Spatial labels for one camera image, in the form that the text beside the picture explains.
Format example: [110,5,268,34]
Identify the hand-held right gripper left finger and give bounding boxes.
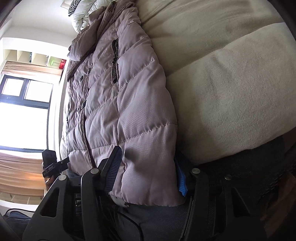
[22,146,123,241]

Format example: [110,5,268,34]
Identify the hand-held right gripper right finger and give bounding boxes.
[174,155,262,241]

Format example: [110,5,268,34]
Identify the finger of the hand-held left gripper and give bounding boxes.
[57,157,70,173]

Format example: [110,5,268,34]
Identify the mauve puffer coat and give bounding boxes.
[66,0,185,207]

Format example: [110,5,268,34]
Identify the person's left hand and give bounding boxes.
[45,173,58,192]

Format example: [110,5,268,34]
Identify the beige curtain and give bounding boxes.
[0,61,64,76]
[0,150,47,193]

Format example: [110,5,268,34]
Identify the black framed window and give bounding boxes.
[0,75,55,151]

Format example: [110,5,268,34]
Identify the dark blue bag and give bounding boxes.
[3,207,36,241]

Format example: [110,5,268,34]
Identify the bed with beige sheet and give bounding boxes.
[59,0,296,167]

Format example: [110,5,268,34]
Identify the white duvet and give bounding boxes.
[71,0,114,33]

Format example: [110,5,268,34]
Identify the zebra print pillow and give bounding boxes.
[68,0,81,15]

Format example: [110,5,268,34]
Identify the white wall shelf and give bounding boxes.
[3,47,68,70]

